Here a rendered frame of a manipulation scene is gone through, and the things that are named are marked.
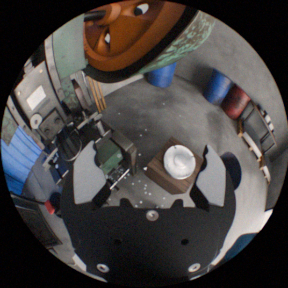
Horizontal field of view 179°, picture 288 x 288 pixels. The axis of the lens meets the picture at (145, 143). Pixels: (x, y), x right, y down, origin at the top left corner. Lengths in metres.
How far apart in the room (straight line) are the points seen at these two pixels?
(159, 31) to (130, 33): 0.15
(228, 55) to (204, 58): 0.83
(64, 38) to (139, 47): 0.24
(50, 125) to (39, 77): 0.19
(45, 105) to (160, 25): 0.42
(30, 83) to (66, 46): 0.15
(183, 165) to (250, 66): 3.20
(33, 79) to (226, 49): 3.35
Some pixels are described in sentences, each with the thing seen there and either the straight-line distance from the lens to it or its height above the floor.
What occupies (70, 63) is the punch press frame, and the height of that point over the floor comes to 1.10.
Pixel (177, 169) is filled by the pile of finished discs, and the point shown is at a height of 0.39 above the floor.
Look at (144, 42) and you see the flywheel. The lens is 0.34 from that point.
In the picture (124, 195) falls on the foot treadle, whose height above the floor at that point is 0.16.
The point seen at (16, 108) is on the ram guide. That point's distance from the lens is 0.38.
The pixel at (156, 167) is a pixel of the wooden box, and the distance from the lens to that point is 0.84.
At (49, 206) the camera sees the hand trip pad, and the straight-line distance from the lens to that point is 0.59.
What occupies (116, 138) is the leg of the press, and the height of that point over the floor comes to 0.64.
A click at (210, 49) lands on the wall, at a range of 3.27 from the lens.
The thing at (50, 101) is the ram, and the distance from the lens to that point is 0.41.
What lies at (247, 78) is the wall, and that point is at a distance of 3.34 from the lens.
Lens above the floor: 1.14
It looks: 60 degrees down
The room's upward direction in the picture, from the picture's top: 9 degrees clockwise
